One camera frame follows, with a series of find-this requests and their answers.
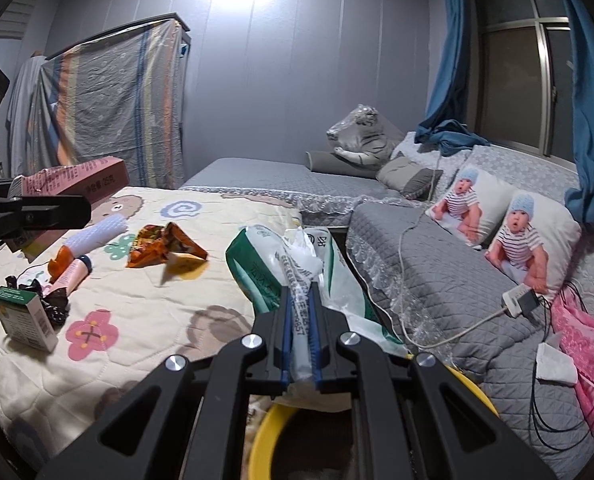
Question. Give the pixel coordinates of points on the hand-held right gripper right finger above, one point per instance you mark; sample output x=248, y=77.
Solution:
x=317, y=330

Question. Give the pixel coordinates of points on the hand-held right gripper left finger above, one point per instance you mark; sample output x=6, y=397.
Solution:
x=288, y=320

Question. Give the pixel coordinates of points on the pink cardboard box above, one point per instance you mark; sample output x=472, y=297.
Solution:
x=77, y=177

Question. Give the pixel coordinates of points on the large green white plastic package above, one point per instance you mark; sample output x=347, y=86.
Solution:
x=257, y=270

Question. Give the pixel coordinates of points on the pink tube with blue cap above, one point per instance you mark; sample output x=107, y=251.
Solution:
x=74, y=272

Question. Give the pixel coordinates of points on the yellow rimmed black bin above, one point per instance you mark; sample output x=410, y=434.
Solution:
x=264, y=440

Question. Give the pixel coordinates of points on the grey hanging cloth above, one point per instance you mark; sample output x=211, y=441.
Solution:
x=22, y=105

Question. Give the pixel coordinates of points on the white nubby bottle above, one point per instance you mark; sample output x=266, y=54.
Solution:
x=99, y=232

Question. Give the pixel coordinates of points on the white air conditioner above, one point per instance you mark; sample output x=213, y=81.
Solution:
x=19, y=15

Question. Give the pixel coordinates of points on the small black crumpled wrapper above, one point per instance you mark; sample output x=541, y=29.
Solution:
x=54, y=305

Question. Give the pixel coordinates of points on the orange snack wrapper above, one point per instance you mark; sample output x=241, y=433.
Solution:
x=152, y=252

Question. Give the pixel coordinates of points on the small green white box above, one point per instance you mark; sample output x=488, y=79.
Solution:
x=22, y=320

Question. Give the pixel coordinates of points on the striped floral hanging sheet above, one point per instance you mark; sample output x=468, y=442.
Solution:
x=107, y=105

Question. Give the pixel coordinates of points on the grey quilted lace-edged sofa cover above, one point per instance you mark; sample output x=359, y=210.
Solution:
x=427, y=270

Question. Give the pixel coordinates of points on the grey bed with lace edge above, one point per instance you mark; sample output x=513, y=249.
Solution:
x=257, y=172

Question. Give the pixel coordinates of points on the grey bolster pillow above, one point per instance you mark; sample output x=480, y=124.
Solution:
x=327, y=162

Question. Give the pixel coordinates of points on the grey square cushion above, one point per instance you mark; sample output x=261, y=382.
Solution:
x=407, y=175

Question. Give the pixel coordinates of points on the baby print pillow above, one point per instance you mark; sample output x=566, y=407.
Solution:
x=457, y=200
x=522, y=240

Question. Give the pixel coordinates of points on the white power strip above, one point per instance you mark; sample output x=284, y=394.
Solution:
x=511, y=302

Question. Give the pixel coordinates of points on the white tiger plush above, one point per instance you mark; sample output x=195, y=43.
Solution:
x=362, y=135

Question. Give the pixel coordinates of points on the light grey patterned backrest cushion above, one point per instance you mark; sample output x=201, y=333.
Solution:
x=412, y=147
x=527, y=170

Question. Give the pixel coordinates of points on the black plug adapter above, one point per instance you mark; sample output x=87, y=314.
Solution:
x=531, y=304

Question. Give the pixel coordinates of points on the blue crumpled cloth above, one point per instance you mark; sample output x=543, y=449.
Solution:
x=452, y=132

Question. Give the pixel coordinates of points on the white folded paper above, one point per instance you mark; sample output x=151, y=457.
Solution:
x=557, y=365

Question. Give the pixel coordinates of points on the pink cloth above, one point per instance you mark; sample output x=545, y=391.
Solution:
x=587, y=350

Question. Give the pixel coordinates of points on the blue curtain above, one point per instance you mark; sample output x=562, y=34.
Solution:
x=449, y=60
x=592, y=135

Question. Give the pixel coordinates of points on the metal framed window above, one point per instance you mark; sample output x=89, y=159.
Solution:
x=512, y=85

